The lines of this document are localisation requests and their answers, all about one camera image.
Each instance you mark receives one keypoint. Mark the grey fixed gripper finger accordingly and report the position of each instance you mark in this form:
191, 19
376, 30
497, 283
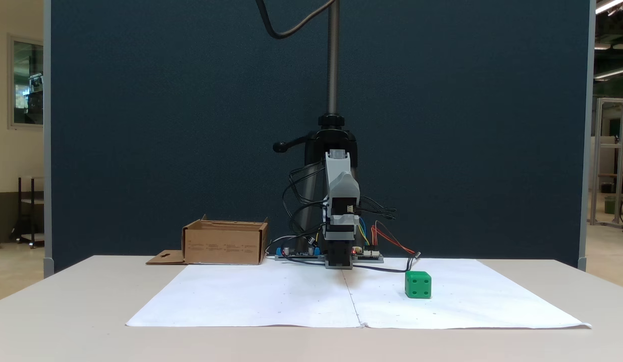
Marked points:
345, 187

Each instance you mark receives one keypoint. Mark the green dice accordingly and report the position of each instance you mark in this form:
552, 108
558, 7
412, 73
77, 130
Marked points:
418, 285

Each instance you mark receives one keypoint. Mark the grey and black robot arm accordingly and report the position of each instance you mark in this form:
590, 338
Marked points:
339, 254

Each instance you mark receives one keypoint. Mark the circuit board with blue parts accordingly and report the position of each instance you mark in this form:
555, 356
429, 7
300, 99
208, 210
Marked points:
296, 254

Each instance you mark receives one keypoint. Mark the white paper sheet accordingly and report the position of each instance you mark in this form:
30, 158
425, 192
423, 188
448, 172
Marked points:
271, 301

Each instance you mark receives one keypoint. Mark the brown cardboard box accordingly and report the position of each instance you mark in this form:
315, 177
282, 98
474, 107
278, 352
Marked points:
223, 246

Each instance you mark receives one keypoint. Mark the dark blue partition panel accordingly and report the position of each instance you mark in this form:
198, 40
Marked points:
140, 125

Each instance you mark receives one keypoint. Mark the ceiling light strip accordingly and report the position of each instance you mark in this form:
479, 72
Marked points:
609, 6
613, 73

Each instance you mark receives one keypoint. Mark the black shelf cart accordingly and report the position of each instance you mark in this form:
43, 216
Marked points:
30, 211

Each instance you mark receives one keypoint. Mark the black camera stand with pole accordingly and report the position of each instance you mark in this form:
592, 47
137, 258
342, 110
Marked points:
333, 75

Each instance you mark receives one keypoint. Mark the aluminium frame rack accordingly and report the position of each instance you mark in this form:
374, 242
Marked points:
608, 161

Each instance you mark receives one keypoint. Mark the framed wall window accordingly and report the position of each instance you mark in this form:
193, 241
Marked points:
27, 80

